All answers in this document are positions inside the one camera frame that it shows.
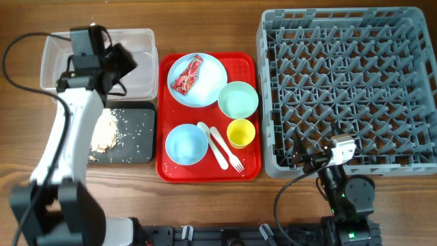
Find clear plastic waste bin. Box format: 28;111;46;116
40;29;158;101

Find yellow plastic cup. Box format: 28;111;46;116
227;119;255;149

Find red snack wrapper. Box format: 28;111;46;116
171;55;203;96

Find leftover rice and food scraps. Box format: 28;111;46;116
88;109;119;162

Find mint green bowl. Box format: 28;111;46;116
218;81;259;119

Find black plastic waste tray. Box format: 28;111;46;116
88;101;156;164

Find small light blue bowl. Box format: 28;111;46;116
165;124;209;166

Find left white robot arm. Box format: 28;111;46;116
10;25;150;245

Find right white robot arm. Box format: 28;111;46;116
292;127;380;245

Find grey plastic dishwasher rack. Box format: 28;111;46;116
256;7;436;179

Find cream plastic fork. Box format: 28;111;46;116
210;126;244;173

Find cream plastic spoon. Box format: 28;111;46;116
197;122;229;170

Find light blue round plate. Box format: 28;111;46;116
167;53;227;107

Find red plastic serving tray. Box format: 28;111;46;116
156;53;262;183

